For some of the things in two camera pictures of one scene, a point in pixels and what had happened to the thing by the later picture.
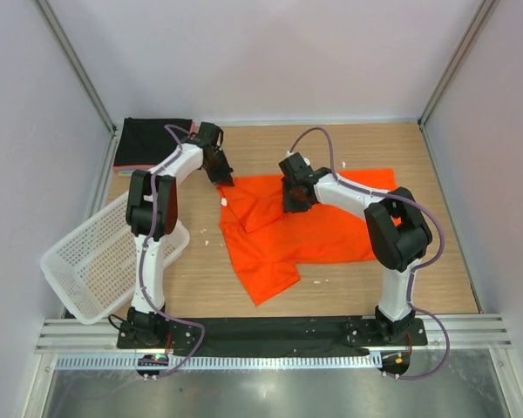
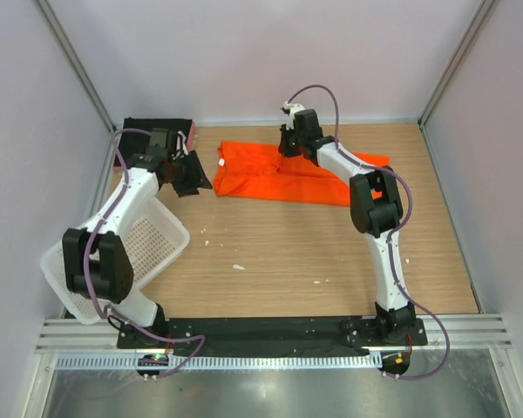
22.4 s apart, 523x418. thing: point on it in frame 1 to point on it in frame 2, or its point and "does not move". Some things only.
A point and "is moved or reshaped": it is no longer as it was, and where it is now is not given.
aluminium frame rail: (469, 333) does not move
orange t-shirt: (266, 244) is moved or reshaped
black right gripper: (288, 205) to (282, 148)
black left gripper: (223, 177) to (197, 177)
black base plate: (268, 337) does not move
